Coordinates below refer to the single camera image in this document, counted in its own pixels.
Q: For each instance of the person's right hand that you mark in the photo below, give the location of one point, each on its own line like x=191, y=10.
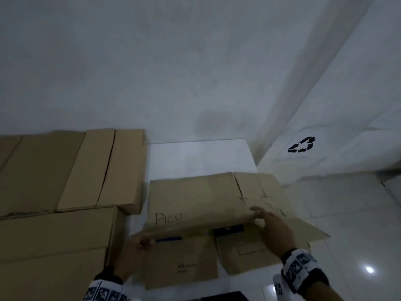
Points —
x=275, y=235

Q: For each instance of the person's left hand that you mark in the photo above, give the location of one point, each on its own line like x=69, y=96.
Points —
x=131, y=255

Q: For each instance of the person's right fingers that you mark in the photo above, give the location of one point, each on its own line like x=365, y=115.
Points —
x=258, y=213

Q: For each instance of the person's left fingers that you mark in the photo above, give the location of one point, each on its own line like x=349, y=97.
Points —
x=144, y=242

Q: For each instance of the brown cardboard box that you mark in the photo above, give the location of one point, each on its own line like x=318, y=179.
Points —
x=200, y=200

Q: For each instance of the person's right forearm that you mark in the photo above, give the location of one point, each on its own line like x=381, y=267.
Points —
x=322, y=293

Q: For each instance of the blue flat item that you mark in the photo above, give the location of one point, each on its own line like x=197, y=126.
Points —
x=168, y=239

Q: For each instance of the black flat item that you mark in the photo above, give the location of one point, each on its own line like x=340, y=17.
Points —
x=228, y=231

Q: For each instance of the left wrist marker band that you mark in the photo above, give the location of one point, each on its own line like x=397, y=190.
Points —
x=105, y=291

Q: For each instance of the wrist marker band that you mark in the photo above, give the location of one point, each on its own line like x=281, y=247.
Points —
x=105, y=291
x=300, y=269

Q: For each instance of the right wrist marker band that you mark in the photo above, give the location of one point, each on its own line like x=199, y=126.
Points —
x=300, y=269

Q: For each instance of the narrow closed cardboard box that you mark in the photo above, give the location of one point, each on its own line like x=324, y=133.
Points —
x=103, y=169

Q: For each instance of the dark object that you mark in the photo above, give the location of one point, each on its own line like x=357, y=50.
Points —
x=221, y=296

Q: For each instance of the large closed cardboard box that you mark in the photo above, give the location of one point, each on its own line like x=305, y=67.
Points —
x=53, y=250

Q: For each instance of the wide closed cardboard box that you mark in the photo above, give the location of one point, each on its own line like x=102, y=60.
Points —
x=34, y=172

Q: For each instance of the white sheet with recycling symbol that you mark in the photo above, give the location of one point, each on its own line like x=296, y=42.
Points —
x=344, y=106

